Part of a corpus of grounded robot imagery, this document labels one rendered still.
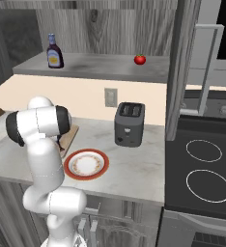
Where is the grey wooden wall cabinet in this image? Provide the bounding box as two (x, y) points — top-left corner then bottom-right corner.
(0, 0), (181, 85)

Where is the dark grey toaster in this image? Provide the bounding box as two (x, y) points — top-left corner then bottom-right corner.
(114, 101), (147, 149)

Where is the wooden cutting board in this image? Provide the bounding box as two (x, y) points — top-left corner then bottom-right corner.
(58, 123), (80, 159)

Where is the dark grey cabinet door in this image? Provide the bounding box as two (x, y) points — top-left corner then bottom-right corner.
(0, 0), (43, 94)

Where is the black hob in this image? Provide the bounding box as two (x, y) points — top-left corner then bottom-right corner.
(164, 90), (226, 223)

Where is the grey oven door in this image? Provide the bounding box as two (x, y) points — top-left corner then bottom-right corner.
(156, 208), (226, 247)

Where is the white plate with red rim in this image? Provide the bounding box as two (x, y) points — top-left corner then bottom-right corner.
(63, 148), (110, 181)

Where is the pale grey door handle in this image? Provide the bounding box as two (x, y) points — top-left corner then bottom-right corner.
(180, 23), (225, 117)

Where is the grey oven door handle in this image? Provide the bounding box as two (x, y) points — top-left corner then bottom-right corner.
(179, 213), (226, 232)

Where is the dark condiment bottle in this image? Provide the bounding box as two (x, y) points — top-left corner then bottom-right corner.
(46, 33), (65, 69)

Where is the grey wooden cabinet door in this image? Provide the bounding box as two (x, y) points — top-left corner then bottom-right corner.
(164, 0), (203, 143)

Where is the grey base cupboard run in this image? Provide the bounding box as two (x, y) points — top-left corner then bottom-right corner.
(0, 178), (164, 247)

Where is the grey wall socket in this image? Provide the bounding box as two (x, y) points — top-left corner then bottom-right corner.
(103, 87), (119, 108)

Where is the red tomato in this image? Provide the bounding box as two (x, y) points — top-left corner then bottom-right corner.
(133, 53), (147, 66)

